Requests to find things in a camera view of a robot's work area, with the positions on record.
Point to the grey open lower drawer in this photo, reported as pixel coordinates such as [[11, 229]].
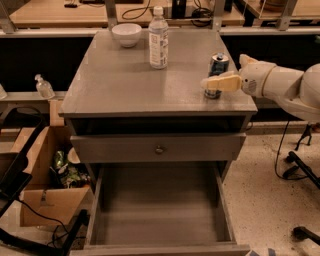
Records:
[[160, 209]]

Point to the grey closed upper drawer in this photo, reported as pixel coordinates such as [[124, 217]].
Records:
[[158, 148]]

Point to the clear plastic water bottle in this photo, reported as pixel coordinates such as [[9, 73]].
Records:
[[158, 39]]

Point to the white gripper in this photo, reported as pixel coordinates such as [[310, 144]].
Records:
[[254, 79]]

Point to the red bull can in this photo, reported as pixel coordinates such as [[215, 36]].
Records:
[[219, 64]]

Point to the white ceramic bowl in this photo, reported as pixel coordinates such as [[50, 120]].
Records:
[[127, 34]]

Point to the black stand base right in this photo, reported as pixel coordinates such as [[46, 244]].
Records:
[[301, 233]]

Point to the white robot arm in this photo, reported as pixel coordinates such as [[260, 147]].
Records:
[[296, 92]]

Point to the clear pump bottle left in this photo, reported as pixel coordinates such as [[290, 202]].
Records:
[[44, 88]]

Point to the grey drawer cabinet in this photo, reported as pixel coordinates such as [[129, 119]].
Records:
[[116, 92]]

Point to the open cardboard box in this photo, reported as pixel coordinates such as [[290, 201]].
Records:
[[50, 203]]

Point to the wooden desk in background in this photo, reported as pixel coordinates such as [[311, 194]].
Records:
[[71, 13]]

